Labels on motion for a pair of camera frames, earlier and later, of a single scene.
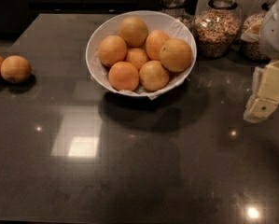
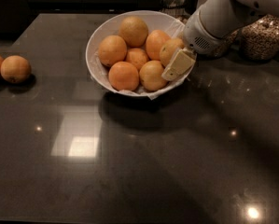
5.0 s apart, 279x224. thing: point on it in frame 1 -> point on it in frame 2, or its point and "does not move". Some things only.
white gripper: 275,32 -> 197,36
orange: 111,49 does not move
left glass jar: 174,3 does not move
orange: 175,55 does not move
